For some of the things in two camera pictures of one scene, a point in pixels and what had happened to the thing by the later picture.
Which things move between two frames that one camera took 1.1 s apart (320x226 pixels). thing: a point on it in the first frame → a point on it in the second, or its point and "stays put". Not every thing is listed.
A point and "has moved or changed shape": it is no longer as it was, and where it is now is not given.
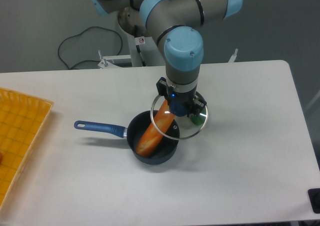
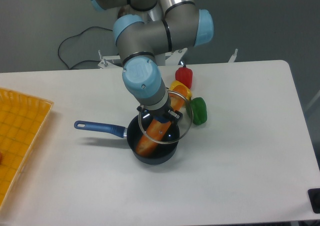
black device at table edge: x=314 y=196 stays put
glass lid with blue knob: x=174 y=126 has moved or changed shape
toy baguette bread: x=156 y=130 stays put
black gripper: x=181 y=103 → x=164 y=113
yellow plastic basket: x=22 y=119 stays put
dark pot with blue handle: x=165 y=151 stays put
